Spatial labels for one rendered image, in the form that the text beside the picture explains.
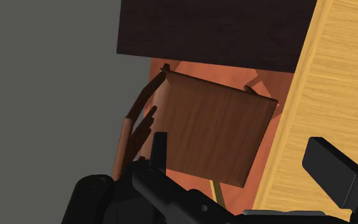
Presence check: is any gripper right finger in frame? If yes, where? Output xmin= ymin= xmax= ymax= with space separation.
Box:
xmin=301 ymin=136 xmax=358 ymax=224

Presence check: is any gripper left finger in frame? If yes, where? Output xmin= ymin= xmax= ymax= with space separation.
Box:
xmin=61 ymin=131 xmax=236 ymax=224

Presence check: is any light wooden table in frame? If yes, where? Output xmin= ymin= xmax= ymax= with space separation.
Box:
xmin=252 ymin=0 xmax=358 ymax=221

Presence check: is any brown wooden chair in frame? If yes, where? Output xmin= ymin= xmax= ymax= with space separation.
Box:
xmin=111 ymin=63 xmax=280 ymax=189

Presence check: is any dark brown robot stand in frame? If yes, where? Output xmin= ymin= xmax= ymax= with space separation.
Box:
xmin=116 ymin=0 xmax=319 ymax=74

